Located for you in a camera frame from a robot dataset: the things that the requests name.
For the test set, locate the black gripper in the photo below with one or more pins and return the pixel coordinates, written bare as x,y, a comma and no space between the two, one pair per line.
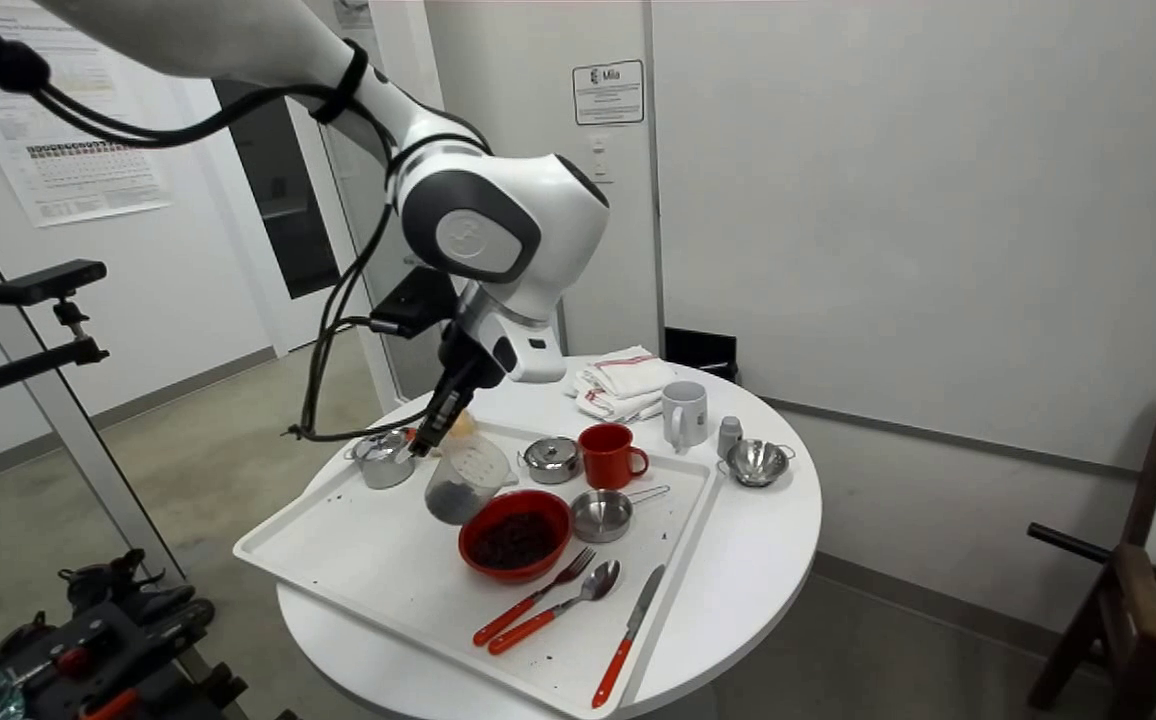
464,365

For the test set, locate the clear plastic cup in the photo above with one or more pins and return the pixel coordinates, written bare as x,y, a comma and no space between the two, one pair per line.
464,476

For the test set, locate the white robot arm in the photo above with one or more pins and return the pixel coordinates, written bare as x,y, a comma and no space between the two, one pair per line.
516,231

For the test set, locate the white red striped cloth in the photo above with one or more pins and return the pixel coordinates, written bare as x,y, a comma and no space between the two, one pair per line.
622,385

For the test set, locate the red ceramic mug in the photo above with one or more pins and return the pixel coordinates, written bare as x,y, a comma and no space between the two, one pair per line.
615,457

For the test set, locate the red bowl with beans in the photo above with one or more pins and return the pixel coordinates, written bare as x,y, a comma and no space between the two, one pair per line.
515,536

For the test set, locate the small steel bowl on tray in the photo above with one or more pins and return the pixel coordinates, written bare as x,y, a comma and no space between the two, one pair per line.
603,518

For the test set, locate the white plastic serving tray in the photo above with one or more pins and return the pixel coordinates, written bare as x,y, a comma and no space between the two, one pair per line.
383,562

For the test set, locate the white grey mug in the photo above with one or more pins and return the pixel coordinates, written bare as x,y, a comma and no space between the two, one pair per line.
684,414

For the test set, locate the steel salt shaker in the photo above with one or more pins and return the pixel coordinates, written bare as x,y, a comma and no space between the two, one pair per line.
729,436

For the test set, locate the steel bowl on table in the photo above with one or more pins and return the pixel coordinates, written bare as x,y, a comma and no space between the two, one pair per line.
759,460

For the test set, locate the black red tools pile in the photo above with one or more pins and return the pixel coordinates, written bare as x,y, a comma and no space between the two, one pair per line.
122,650

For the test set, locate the dark wooden chair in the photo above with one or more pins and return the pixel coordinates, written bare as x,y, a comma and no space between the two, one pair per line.
1118,573

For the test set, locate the black box by wall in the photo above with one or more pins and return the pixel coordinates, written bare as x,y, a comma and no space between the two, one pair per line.
700,348

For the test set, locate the red handled spoon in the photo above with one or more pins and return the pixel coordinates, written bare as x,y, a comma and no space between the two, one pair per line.
597,586

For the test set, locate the red handled fork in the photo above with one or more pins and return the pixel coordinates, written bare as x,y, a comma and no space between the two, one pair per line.
533,596

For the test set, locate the wall sign plaque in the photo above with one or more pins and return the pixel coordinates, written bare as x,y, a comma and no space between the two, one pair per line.
609,92

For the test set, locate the red handled knife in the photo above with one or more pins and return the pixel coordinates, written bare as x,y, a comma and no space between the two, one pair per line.
609,676

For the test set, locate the black camera on tripod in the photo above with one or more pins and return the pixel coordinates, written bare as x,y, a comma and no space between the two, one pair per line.
53,284

